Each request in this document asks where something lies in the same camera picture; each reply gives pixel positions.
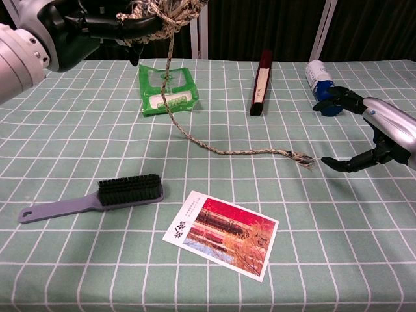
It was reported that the red photo postcard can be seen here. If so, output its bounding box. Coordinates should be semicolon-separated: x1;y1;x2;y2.
162;190;280;282

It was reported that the braided beige rope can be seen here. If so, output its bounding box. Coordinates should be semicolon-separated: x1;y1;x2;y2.
116;0;318;170

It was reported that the white and blue bottle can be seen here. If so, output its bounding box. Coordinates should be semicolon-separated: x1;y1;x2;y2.
304;60;346;117

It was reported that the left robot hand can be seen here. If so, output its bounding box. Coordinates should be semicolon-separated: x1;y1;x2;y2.
35;0;167;73

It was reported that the green grid tablecloth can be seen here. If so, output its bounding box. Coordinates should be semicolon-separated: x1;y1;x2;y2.
0;58;416;312

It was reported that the black pleated curtain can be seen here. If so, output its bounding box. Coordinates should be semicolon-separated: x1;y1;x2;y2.
0;0;416;63

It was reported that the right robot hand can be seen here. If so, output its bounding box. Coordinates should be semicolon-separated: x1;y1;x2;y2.
313;86;416;174

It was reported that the white metal frame post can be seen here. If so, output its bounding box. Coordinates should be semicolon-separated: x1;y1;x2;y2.
308;0;339;62
189;0;209;60

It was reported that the dark red folding fan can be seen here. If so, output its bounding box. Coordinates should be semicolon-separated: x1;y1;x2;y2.
250;49;274;117

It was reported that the green wet wipes pack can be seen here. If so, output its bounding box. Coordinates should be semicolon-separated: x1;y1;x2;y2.
138;63;200;118

